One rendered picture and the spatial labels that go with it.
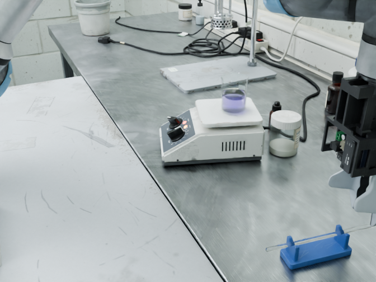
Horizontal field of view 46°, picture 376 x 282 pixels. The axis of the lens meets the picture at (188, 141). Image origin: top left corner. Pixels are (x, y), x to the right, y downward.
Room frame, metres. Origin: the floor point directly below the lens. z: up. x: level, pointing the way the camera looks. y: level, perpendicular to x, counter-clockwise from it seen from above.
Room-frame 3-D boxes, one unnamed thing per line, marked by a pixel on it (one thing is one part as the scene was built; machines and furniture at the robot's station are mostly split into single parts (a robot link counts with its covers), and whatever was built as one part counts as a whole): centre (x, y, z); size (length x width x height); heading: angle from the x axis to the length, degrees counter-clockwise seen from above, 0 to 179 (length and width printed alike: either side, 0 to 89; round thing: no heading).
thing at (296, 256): (0.48, -0.18, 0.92); 0.10 x 0.03 x 0.04; 107
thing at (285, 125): (0.79, -0.20, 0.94); 0.06 x 0.06 x 0.08
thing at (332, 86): (0.98, -0.36, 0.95); 0.04 x 0.04 x 0.10
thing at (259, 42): (1.64, -0.18, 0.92); 0.40 x 0.06 x 0.04; 24
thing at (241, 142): (0.80, -0.05, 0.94); 0.22 x 0.13 x 0.08; 95
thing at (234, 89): (0.80, -0.09, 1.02); 0.06 x 0.05 x 0.08; 162
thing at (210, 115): (0.80, -0.08, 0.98); 0.12 x 0.12 x 0.01; 5
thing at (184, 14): (1.98, 0.00, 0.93); 0.06 x 0.06 x 0.06
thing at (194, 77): (1.26, -0.09, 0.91); 0.30 x 0.20 x 0.01; 114
